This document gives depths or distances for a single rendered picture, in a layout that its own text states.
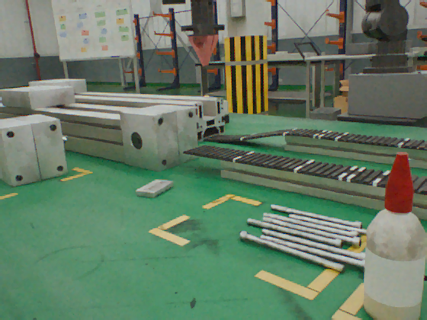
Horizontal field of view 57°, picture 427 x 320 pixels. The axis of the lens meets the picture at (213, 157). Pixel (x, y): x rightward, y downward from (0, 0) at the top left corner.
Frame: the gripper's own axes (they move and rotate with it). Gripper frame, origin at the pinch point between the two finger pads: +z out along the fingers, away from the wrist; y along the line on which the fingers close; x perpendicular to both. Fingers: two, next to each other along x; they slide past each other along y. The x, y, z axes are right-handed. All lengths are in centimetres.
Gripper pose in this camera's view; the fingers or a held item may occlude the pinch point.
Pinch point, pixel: (204, 62)
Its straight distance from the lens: 103.7
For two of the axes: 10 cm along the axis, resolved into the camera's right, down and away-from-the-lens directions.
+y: -6.5, 2.3, -7.3
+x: 7.6, 1.3, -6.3
